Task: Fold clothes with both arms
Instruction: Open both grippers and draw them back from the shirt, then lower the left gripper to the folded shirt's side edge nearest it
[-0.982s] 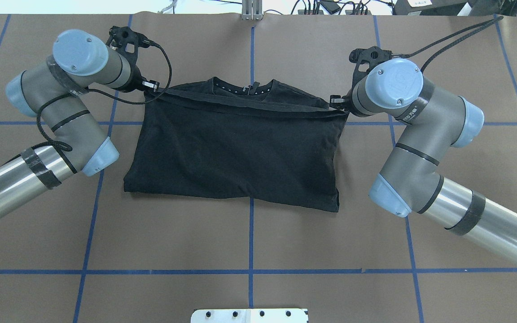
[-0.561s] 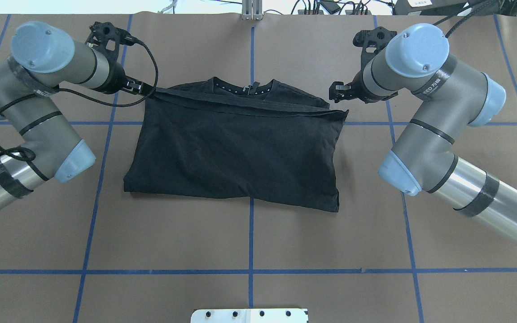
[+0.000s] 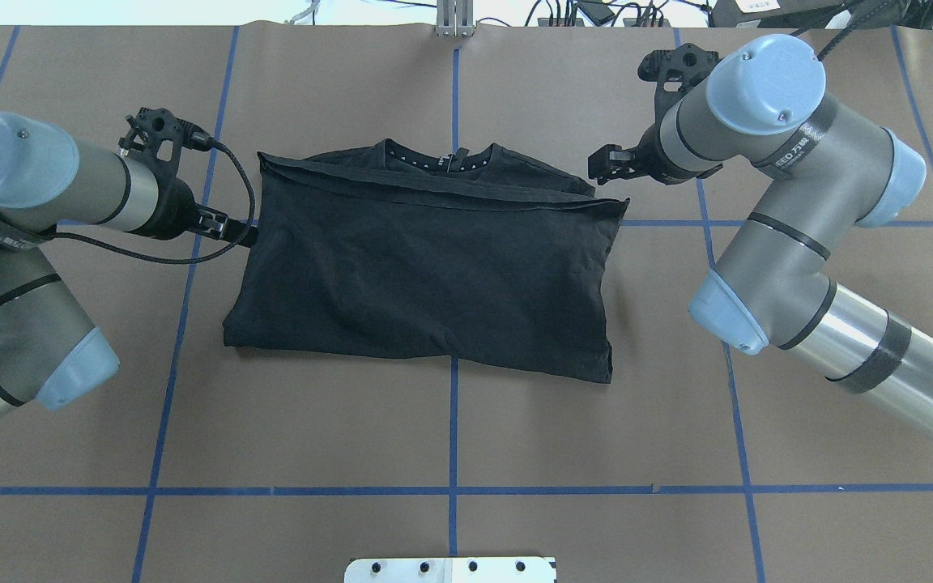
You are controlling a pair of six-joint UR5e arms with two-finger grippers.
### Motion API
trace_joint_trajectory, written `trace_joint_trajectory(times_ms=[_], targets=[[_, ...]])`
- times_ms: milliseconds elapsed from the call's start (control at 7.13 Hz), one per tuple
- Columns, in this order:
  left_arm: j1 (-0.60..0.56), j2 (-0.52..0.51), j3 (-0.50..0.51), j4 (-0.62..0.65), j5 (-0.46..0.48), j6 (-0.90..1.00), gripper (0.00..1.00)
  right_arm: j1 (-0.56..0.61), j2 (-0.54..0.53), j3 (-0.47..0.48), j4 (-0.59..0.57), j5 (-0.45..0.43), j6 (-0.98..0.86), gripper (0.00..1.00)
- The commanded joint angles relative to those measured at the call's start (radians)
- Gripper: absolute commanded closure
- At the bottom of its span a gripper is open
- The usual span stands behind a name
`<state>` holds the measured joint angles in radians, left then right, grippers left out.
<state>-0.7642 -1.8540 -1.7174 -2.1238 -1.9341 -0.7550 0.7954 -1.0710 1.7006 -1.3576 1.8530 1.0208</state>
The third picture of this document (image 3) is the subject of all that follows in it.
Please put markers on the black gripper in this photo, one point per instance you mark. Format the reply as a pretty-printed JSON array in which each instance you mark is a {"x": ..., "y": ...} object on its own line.
[
  {"x": 651, "y": 159},
  {"x": 168, "y": 209}
]

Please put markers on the aluminium frame post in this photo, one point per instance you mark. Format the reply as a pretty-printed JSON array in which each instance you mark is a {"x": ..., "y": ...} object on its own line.
[{"x": 455, "y": 18}]

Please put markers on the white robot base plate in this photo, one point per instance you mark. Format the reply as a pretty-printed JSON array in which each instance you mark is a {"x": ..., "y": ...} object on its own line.
[{"x": 527, "y": 568}]

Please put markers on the black printed t-shirt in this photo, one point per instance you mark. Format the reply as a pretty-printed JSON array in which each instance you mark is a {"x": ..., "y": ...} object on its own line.
[{"x": 495, "y": 258}]

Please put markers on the black power strip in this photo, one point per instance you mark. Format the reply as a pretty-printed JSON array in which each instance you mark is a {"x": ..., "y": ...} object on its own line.
[{"x": 599, "y": 14}]

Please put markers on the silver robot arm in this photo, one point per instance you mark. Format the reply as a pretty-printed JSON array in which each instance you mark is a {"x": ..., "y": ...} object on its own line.
[
  {"x": 830, "y": 170},
  {"x": 51, "y": 352}
]

